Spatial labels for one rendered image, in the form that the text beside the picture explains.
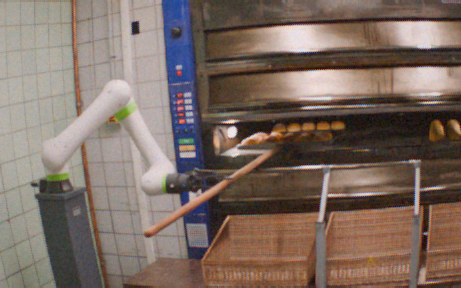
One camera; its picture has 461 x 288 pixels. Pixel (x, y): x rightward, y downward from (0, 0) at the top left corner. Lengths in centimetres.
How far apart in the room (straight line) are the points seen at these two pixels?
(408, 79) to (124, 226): 196
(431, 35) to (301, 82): 83
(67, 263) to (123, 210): 109
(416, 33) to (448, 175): 80
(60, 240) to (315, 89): 156
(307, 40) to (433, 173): 101
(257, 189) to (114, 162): 90
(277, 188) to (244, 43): 80
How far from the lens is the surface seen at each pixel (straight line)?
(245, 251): 359
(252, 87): 349
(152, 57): 370
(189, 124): 360
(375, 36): 334
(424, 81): 333
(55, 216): 291
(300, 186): 349
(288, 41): 342
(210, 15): 358
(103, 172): 395
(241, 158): 356
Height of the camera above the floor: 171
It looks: 8 degrees down
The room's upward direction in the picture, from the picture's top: 6 degrees counter-clockwise
